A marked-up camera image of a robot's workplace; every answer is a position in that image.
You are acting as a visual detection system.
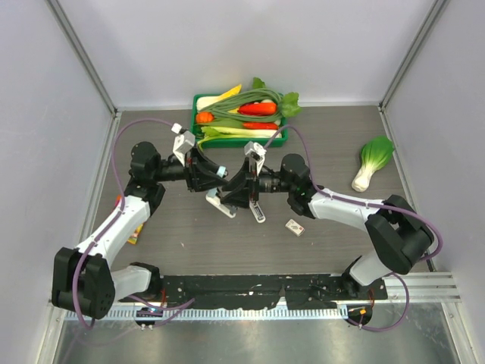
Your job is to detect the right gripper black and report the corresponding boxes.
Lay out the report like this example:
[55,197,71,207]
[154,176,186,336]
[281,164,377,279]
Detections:
[221,158,295,210]

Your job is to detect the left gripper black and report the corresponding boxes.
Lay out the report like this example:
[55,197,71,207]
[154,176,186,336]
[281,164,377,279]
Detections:
[152,144,227,193]

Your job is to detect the white stapler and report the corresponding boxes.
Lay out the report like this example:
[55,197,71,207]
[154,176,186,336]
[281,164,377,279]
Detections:
[249,201,266,223]

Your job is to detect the small staple box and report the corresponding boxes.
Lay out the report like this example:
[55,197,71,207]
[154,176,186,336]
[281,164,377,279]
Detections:
[285,219,305,237]

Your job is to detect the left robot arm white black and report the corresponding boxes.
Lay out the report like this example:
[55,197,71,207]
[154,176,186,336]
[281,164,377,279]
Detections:
[52,142,227,319]

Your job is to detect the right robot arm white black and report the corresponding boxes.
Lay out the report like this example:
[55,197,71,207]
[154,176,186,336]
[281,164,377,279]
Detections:
[221,153,434,300]

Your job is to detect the green plastic tray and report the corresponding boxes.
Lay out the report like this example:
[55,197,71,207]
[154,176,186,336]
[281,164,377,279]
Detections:
[189,94,289,149]

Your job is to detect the fake orange carrot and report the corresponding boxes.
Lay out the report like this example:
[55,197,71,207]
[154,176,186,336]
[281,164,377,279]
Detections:
[196,111,214,124]

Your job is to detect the fake small red chili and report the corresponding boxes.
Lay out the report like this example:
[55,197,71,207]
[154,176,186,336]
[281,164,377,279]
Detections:
[242,122,279,130]

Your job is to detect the fake red pepper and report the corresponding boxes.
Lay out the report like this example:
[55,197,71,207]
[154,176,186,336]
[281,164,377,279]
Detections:
[237,102,278,116]

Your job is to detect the fake yellow corn leaf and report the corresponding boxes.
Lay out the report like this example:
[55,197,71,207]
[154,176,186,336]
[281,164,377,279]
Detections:
[217,84,242,101]

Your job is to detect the fake green long beans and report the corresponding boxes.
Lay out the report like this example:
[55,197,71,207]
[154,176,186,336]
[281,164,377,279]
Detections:
[200,88,285,122]

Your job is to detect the fake green lettuce leaf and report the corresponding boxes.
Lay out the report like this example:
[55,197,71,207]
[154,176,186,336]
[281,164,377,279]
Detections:
[252,77,302,118]

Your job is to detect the colourful candy bag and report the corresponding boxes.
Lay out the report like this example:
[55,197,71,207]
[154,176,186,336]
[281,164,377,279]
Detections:
[114,195,144,245]

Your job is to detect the fake bok choy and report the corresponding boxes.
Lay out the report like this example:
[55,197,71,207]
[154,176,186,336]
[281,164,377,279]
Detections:
[351,136,395,192]

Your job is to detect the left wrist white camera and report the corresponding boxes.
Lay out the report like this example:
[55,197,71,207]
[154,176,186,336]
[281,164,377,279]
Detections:
[173,130,196,167]

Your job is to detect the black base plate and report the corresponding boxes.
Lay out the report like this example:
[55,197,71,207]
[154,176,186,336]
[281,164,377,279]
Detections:
[151,273,387,310]

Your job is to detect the slotted cable duct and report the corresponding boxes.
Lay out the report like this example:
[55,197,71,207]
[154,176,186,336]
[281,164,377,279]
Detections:
[64,306,349,322]

